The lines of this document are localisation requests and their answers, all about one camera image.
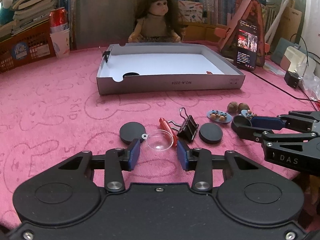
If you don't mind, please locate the large black cap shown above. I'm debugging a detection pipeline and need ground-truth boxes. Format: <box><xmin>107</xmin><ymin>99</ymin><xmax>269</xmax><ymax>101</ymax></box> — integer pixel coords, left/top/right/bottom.
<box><xmin>231</xmin><ymin>115</ymin><xmax>252</xmax><ymax>133</ymax></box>

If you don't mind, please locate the brown chestnut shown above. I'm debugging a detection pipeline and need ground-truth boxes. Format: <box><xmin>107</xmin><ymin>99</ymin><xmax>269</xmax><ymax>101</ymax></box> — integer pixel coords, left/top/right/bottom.
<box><xmin>227</xmin><ymin>101</ymin><xmax>238</xmax><ymax>113</ymax></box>
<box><xmin>238</xmin><ymin>102</ymin><xmax>250</xmax><ymax>113</ymax></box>

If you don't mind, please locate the black round lid disc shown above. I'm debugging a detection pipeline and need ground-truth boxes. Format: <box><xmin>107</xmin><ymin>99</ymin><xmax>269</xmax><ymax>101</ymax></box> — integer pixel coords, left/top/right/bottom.
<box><xmin>199</xmin><ymin>123</ymin><xmax>223</xmax><ymax>145</ymax></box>

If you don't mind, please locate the blue bear hair clip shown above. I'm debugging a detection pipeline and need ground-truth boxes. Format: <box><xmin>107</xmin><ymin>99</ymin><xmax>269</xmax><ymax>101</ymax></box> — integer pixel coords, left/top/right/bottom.
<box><xmin>207</xmin><ymin>110</ymin><xmax>233</xmax><ymax>124</ymax></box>

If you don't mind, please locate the large black binder clip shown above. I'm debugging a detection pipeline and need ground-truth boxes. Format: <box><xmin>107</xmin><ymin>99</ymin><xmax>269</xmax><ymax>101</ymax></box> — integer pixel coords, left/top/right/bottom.
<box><xmin>168</xmin><ymin>107</ymin><xmax>199</xmax><ymax>143</ymax></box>

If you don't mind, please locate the clear suction cup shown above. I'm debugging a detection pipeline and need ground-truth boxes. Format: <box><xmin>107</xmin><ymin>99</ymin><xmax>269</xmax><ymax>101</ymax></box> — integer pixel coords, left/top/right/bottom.
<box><xmin>142</xmin><ymin>129</ymin><xmax>174</xmax><ymax>152</ymax></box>

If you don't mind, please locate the short red crayon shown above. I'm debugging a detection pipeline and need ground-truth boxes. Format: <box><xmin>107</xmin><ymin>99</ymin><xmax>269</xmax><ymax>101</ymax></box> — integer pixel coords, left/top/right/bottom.
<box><xmin>159</xmin><ymin>118</ymin><xmax>177</xmax><ymax>147</ymax></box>

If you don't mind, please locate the black power adapter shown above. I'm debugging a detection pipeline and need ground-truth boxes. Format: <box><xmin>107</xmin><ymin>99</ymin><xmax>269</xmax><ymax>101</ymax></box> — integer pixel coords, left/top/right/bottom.
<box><xmin>284</xmin><ymin>71</ymin><xmax>301</xmax><ymax>88</ymax></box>

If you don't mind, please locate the black smartphone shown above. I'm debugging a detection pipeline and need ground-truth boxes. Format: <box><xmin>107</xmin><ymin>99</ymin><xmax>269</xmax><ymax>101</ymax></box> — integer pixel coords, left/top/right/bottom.
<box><xmin>234</xmin><ymin>20</ymin><xmax>258</xmax><ymax>71</ymax></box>

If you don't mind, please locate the pink towel mat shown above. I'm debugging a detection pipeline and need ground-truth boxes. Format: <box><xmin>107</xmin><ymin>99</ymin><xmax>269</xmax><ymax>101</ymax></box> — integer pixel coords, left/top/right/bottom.
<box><xmin>1</xmin><ymin>49</ymin><xmax>315</xmax><ymax>228</ymax></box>

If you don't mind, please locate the grey cardboard box tray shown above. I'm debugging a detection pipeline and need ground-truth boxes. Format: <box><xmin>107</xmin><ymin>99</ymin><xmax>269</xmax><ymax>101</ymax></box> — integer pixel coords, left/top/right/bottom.
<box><xmin>97</xmin><ymin>43</ymin><xmax>245</xmax><ymax>95</ymax></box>

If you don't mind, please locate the small black binder clip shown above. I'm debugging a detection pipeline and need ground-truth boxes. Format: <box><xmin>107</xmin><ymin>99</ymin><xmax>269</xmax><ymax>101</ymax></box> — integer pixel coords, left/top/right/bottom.
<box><xmin>99</xmin><ymin>45</ymin><xmax>114</xmax><ymax>63</ymax></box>

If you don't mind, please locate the pink triangular phone stand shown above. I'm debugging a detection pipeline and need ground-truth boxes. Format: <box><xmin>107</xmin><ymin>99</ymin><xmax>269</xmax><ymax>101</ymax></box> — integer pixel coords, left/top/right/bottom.
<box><xmin>214</xmin><ymin>0</ymin><xmax>270</xmax><ymax>67</ymax></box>

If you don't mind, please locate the colourful stationery box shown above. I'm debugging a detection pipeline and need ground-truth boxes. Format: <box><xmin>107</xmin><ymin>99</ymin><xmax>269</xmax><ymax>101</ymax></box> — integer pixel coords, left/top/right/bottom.
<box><xmin>178</xmin><ymin>0</ymin><xmax>203</xmax><ymax>23</ymax></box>

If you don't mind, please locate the white paper cup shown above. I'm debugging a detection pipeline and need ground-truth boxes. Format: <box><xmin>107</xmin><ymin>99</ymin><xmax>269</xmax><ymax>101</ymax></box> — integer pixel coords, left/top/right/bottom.
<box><xmin>50</xmin><ymin>29</ymin><xmax>70</xmax><ymax>59</ymax></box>

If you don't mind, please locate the brown haired doll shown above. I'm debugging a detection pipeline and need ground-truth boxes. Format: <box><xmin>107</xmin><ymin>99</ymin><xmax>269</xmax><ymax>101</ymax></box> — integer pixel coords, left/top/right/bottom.
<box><xmin>128</xmin><ymin>0</ymin><xmax>183</xmax><ymax>43</ymax></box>

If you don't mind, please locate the red plastic basket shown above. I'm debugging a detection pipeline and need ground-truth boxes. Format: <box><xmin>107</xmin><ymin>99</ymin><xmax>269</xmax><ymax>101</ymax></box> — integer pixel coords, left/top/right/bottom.
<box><xmin>0</xmin><ymin>20</ymin><xmax>56</xmax><ymax>73</ymax></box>

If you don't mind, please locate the red soda can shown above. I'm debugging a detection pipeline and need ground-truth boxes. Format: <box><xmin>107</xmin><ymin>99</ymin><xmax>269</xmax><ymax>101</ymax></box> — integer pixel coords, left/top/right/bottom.
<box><xmin>49</xmin><ymin>7</ymin><xmax>68</xmax><ymax>33</ymax></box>

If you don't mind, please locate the black charging cable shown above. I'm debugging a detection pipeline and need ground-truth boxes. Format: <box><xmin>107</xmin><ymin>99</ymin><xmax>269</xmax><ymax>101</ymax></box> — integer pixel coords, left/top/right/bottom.
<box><xmin>249</xmin><ymin>68</ymin><xmax>320</xmax><ymax>104</ymax></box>

